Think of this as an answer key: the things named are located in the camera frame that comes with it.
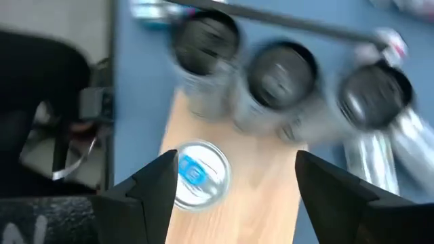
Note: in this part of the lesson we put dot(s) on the blue table mat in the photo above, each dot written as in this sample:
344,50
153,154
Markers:
142,84

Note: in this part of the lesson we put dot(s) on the black bulky object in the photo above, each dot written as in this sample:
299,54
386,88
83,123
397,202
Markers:
34,84

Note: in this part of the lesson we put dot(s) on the silver-blue can with blue tab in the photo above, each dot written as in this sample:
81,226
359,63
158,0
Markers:
210,169

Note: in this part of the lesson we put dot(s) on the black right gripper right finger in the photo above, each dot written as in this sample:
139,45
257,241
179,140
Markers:
339,213

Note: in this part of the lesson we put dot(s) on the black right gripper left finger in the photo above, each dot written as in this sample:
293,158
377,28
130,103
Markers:
146,210

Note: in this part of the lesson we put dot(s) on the white can with red band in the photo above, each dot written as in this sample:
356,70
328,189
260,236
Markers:
393,40

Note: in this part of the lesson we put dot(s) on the silver can with blue palm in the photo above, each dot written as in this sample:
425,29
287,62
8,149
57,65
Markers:
281,74

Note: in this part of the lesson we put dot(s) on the wooden board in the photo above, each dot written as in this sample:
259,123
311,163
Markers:
257,189

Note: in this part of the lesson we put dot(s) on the blue Red Bull can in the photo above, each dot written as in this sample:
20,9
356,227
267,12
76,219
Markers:
152,11

